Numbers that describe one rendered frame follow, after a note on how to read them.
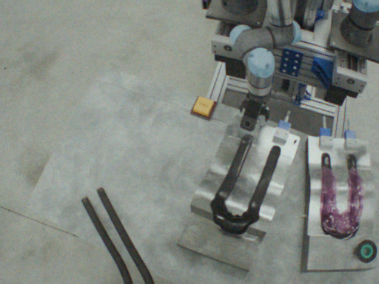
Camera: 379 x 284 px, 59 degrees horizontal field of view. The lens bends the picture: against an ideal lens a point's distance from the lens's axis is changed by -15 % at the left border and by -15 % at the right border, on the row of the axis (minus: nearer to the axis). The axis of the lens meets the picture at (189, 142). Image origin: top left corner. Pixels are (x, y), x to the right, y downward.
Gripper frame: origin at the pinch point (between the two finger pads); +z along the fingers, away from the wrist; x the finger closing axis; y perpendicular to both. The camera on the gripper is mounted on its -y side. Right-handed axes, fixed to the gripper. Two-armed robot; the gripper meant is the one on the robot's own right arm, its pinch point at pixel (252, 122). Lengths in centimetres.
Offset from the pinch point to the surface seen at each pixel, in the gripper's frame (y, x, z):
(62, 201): -52, 56, 11
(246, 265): -46.4, -16.2, 5.0
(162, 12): 115, 105, 91
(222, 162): -16.6, 4.9, 2.7
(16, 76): 23, 194, 91
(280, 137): -2.3, -10.9, -0.6
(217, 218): -35.1, -1.1, 3.5
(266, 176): -15.8, -10.8, 3.2
